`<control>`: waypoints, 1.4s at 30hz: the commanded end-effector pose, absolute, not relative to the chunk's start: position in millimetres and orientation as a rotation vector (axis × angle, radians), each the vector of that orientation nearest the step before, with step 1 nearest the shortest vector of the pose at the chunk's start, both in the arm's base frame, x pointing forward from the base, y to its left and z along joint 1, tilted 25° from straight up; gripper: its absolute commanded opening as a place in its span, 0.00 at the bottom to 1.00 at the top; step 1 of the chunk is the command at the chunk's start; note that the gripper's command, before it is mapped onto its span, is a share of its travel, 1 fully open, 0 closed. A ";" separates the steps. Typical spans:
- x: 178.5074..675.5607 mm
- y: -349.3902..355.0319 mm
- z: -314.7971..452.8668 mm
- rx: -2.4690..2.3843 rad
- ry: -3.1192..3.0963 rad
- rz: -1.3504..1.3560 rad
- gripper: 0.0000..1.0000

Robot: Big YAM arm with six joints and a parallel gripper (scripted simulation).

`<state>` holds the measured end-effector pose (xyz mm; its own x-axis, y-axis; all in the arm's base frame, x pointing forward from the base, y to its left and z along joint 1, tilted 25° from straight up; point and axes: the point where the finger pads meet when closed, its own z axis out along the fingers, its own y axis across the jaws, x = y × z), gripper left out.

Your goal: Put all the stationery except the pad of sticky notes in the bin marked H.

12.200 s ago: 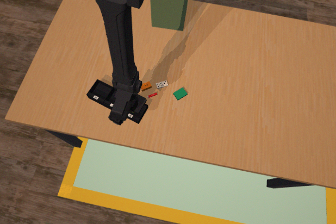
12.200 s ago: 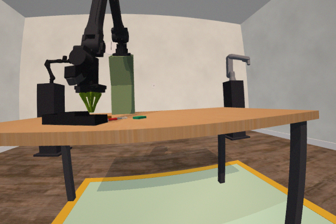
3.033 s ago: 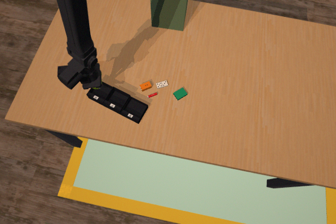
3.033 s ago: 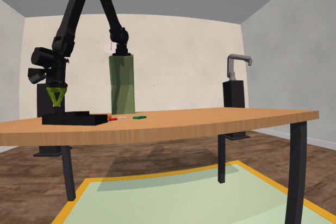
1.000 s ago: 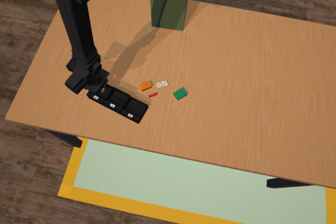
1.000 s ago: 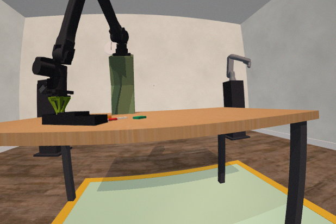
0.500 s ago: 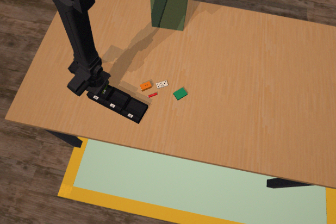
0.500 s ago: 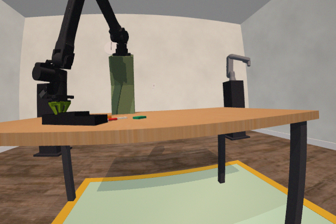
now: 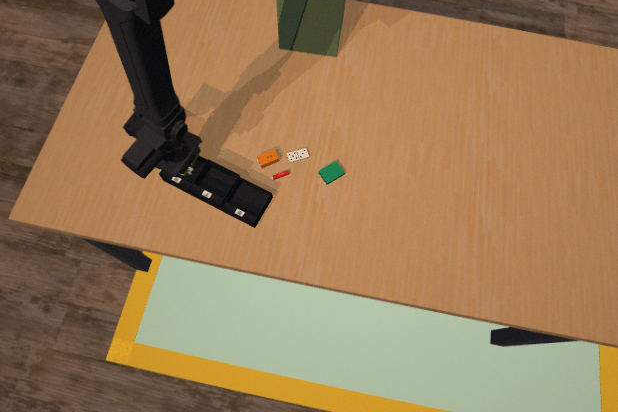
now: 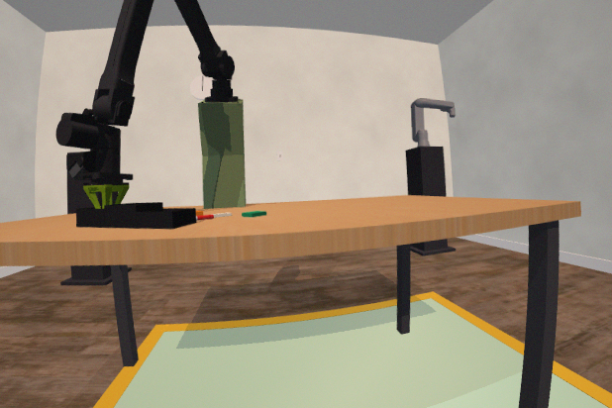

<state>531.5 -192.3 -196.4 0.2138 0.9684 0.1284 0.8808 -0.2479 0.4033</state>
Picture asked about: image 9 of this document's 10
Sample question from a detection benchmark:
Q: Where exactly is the black rack of bins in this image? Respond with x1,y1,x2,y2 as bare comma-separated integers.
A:
159,156,273,228

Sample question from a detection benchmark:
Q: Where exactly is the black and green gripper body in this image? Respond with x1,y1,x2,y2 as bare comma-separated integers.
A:
156,131,202,178

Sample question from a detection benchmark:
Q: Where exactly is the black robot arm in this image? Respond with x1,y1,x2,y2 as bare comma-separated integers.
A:
95,0,188,179

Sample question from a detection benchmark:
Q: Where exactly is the orange rectangular block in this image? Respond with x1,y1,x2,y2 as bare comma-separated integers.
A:
257,149,279,168

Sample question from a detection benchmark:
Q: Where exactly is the white domino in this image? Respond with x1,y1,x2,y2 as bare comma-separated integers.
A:
287,148,309,163

